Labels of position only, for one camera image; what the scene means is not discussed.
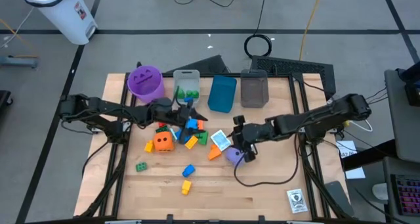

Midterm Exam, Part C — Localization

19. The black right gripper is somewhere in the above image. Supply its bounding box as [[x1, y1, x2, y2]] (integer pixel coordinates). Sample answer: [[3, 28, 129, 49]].
[[231, 114, 263, 164]]

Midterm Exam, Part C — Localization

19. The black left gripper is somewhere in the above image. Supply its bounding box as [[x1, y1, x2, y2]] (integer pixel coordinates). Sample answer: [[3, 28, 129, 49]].
[[165, 104, 209, 145]]

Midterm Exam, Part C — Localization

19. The purple foam die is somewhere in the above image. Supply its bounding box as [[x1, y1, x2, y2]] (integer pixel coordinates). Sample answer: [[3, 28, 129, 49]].
[[225, 146, 245, 168]]

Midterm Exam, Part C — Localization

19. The orange foam die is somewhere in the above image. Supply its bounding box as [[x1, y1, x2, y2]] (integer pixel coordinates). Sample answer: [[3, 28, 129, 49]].
[[153, 131, 175, 152]]

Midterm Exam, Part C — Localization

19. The yellow flat block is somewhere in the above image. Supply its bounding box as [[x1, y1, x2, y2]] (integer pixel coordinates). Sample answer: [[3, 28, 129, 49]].
[[184, 135, 200, 150]]

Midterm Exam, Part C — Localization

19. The blue-backed card box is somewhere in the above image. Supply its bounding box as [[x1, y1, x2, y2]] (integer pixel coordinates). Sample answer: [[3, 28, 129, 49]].
[[209, 129, 232, 152]]

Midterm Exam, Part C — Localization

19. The orange wedge block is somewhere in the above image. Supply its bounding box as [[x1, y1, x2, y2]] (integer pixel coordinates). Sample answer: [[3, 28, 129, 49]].
[[207, 143, 222, 162]]

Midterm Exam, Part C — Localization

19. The teal plastic bin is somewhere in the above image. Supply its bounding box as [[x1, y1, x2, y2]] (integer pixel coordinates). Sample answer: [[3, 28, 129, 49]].
[[207, 74, 238, 114]]

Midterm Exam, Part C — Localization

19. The light grey plastic bin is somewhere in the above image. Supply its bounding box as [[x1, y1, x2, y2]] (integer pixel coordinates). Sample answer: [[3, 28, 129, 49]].
[[173, 68, 201, 108]]

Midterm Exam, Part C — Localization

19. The dark grey translucent bin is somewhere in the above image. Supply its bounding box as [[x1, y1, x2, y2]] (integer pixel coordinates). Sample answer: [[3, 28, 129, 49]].
[[240, 68, 270, 109]]

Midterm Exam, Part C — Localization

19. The blue toy brick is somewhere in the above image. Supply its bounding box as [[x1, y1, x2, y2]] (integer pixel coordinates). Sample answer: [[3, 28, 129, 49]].
[[182, 164, 196, 178]]

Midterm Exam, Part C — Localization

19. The black flat panel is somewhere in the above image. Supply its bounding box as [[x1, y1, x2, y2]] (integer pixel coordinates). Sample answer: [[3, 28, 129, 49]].
[[166, 54, 230, 74]]

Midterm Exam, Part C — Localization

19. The purple pumpkin-face bucket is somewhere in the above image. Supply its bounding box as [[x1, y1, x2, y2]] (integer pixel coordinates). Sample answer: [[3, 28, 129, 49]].
[[127, 64, 165, 105]]

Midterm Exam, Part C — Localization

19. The black perforated panel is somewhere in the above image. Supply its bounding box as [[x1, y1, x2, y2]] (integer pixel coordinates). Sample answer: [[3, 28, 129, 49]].
[[249, 55, 336, 100]]

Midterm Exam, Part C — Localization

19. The card on table corner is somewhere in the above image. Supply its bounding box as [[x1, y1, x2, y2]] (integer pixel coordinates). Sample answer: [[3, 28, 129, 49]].
[[285, 188, 309, 214]]

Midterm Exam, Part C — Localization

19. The white paper sheet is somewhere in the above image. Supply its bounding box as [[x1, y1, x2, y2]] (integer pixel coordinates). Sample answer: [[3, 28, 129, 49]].
[[335, 139, 367, 181]]

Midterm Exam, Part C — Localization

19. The pale grey computer mouse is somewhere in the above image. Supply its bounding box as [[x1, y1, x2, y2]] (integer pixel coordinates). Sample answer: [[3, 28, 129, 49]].
[[372, 183, 390, 202]]

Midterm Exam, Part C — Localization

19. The grey desk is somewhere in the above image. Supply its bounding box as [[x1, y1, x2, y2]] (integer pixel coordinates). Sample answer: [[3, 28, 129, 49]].
[[383, 68, 420, 164]]

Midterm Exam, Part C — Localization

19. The white pedal trash can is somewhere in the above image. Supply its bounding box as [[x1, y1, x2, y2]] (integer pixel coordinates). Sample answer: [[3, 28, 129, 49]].
[[22, 0, 98, 46]]

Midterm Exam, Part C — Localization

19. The keyboard with coloured keys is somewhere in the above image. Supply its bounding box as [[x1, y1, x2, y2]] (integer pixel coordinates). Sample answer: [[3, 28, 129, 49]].
[[390, 173, 420, 217]]

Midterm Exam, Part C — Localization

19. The black desk equipment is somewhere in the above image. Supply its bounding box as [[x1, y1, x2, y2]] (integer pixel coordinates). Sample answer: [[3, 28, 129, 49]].
[[395, 61, 420, 106]]

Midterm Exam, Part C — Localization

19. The grey metal floor bar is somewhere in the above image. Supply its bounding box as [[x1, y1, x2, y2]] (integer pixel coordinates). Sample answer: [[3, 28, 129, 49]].
[[0, 55, 39, 69]]

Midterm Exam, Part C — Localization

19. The black chair part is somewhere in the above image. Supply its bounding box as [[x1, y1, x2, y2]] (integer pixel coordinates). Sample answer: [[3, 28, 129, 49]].
[[0, 89, 14, 115]]

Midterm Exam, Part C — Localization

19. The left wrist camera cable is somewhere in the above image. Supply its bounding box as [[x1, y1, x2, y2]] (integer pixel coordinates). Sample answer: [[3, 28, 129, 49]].
[[173, 85, 182, 110]]

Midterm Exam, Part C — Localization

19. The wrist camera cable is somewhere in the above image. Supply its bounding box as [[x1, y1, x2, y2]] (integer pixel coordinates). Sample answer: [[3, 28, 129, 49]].
[[173, 85, 182, 110], [233, 131, 301, 188]]

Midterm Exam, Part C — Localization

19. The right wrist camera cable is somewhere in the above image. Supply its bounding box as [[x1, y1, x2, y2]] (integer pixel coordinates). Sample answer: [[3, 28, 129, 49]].
[[233, 131, 301, 188]]

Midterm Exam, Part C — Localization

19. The black coiled floor cable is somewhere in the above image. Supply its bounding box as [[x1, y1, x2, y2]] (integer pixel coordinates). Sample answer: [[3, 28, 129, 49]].
[[243, 0, 273, 59]]

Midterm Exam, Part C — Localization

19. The yellow hanging cable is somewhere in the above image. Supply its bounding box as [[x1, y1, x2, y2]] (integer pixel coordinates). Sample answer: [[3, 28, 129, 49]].
[[298, 0, 325, 61]]

